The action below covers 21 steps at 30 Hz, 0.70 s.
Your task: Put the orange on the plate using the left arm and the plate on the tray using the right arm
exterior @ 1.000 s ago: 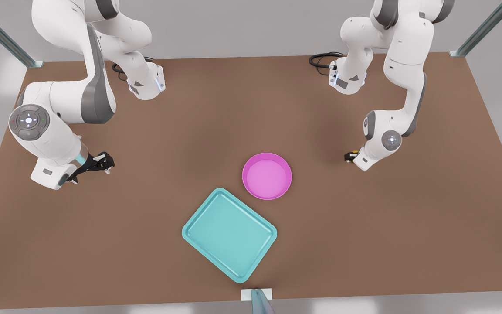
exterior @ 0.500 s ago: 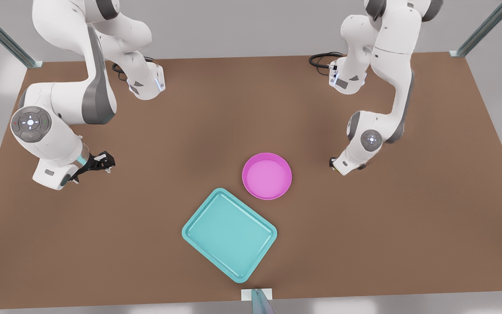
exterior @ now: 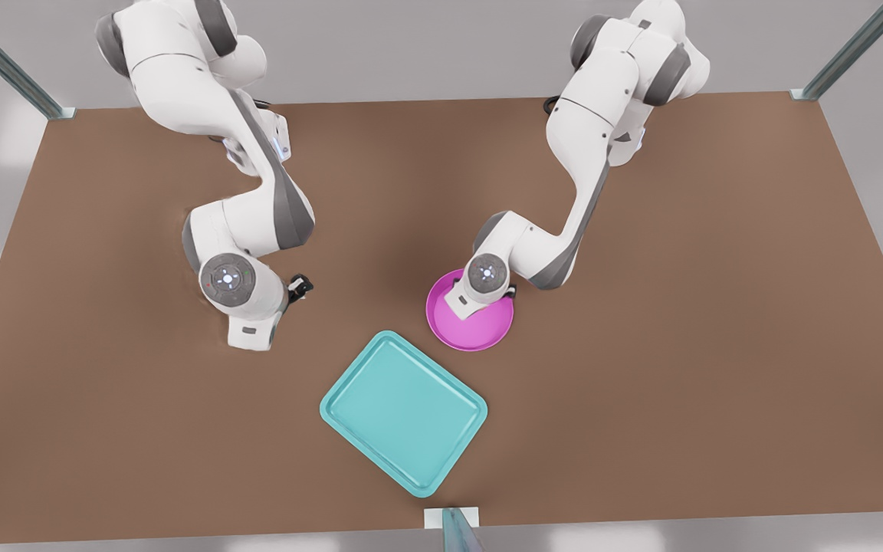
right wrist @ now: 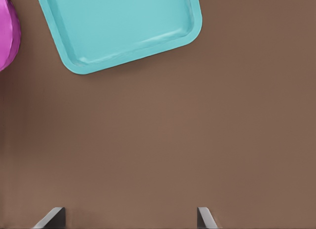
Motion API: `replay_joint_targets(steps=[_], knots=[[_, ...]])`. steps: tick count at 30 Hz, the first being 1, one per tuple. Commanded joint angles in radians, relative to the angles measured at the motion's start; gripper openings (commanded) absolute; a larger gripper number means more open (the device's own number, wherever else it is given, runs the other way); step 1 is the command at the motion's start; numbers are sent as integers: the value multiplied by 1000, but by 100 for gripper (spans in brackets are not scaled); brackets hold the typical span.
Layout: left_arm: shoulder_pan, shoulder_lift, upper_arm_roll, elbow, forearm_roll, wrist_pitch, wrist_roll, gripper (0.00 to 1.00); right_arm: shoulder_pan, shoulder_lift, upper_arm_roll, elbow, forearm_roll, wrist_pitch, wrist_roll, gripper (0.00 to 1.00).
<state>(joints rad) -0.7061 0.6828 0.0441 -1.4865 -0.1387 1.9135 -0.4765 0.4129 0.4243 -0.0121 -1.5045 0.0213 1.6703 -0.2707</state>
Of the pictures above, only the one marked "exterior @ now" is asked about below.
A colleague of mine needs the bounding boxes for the magenta round plate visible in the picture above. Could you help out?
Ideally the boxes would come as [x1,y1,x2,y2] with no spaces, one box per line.
[425,268,516,353]

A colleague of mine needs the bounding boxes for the teal rectangular tray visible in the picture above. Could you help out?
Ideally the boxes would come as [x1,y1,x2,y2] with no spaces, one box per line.
[319,330,489,499]

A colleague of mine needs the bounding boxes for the silver frame post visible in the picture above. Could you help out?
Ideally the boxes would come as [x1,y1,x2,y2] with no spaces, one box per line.
[424,507,484,552]
[789,0,883,102]
[0,4,77,121]

